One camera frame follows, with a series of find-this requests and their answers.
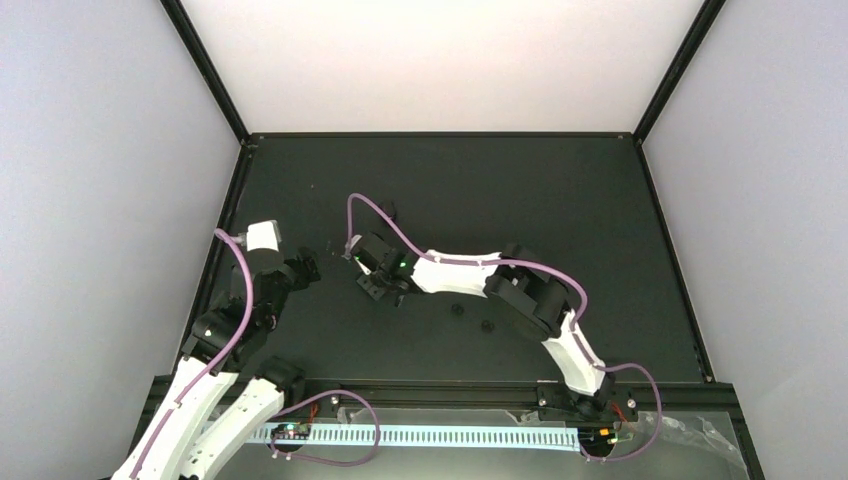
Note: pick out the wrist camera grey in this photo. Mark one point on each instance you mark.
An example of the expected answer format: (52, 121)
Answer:
(263, 235)
(355, 250)

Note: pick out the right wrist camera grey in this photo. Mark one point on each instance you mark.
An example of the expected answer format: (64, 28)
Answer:
(355, 250)

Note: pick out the left circuit board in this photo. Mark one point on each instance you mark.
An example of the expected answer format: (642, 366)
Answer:
(291, 432)

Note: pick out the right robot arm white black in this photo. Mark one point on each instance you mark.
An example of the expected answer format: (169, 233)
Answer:
(536, 300)

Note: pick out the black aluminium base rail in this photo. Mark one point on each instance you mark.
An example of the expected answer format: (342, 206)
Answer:
(551, 401)

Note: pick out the circuit board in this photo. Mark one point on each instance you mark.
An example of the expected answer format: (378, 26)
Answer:
(291, 432)
(604, 436)

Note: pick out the black frame post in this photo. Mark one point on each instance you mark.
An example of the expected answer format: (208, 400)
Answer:
(695, 35)
(193, 43)

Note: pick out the clear plastic sheet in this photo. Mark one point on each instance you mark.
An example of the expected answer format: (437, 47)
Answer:
(690, 445)

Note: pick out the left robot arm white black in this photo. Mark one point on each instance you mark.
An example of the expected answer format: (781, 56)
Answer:
(182, 440)

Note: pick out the white slotted cable duct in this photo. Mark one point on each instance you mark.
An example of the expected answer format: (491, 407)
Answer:
(448, 436)

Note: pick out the right circuit board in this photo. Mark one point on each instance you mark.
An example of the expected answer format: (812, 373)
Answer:
(604, 436)

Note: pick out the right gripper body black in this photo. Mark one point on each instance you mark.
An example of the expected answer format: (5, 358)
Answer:
(374, 290)

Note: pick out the black frame post left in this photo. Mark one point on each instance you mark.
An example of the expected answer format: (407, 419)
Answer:
(193, 43)

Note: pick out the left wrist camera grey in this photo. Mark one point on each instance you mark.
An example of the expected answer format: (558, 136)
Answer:
(263, 235)

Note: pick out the black frame post right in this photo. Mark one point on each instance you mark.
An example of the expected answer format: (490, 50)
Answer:
(695, 35)

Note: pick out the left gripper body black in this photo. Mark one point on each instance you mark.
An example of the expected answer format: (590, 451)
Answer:
(299, 277)

